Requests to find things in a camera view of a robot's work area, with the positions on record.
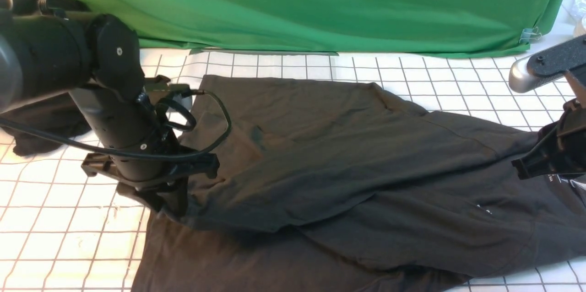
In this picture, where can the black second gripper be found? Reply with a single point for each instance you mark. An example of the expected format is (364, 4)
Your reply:
(560, 151)

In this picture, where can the metal binder clip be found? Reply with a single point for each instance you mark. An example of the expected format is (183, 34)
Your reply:
(528, 35)

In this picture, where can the green backdrop cloth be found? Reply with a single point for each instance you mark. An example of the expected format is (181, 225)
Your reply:
(442, 28)

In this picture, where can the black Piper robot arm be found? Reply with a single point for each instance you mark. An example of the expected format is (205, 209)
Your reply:
(96, 59)

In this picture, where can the dark gray long-sleeved shirt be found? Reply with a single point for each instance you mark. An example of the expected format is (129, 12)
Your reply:
(346, 187)

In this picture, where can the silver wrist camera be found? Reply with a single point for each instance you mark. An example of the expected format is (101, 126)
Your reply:
(567, 59)
(161, 87)

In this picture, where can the black second robot arm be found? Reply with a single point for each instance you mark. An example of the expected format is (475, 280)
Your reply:
(574, 113)

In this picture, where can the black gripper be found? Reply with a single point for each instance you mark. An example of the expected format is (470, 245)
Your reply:
(140, 149)

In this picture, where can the black cloth pile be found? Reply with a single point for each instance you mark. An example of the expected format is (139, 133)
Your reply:
(57, 115)

